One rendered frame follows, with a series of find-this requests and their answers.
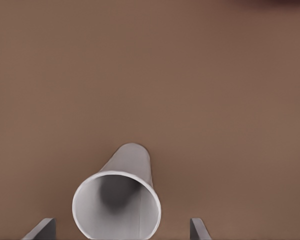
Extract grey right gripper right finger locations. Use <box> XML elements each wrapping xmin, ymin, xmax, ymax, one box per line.
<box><xmin>189</xmin><ymin>217</ymin><xmax>213</xmax><ymax>240</ymax></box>

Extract white IKEA cup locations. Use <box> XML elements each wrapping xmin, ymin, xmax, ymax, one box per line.
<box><xmin>71</xmin><ymin>142</ymin><xmax>162</xmax><ymax>240</ymax></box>

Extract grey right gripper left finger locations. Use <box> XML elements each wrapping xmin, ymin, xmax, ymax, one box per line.
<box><xmin>20</xmin><ymin>217</ymin><xmax>57</xmax><ymax>240</ymax></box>

